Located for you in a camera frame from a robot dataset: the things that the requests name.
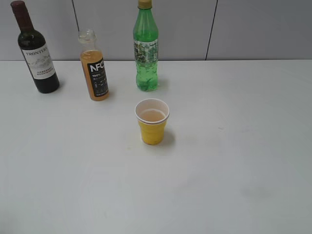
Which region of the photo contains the yellow paper cup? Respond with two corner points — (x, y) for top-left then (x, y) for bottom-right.
(135, 98), (170, 145)

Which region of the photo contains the dark red wine bottle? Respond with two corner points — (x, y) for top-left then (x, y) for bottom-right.
(10, 0), (59, 94)

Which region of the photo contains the NFC orange juice bottle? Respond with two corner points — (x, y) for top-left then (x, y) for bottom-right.
(78, 29), (109, 101)

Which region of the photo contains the green plastic soda bottle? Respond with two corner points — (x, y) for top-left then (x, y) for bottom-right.
(133, 0), (158, 92)

